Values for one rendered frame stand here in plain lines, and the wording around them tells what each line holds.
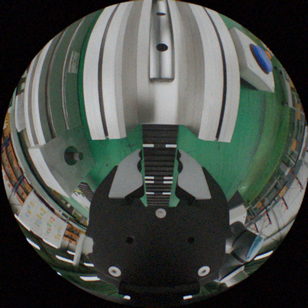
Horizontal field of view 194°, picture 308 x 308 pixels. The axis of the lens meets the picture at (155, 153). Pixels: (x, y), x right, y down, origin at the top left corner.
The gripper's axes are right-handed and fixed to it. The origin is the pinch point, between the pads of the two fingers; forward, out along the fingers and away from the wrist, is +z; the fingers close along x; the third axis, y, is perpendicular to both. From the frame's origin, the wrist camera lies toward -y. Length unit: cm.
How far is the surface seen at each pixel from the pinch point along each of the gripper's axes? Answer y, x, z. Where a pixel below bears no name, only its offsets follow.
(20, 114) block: -13.7, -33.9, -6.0
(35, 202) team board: 118, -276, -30
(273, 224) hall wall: 445, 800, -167
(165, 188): 8.3, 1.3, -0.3
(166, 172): 4.3, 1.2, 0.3
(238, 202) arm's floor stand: 33, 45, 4
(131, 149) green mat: 1.0, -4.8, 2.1
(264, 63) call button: -14.6, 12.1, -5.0
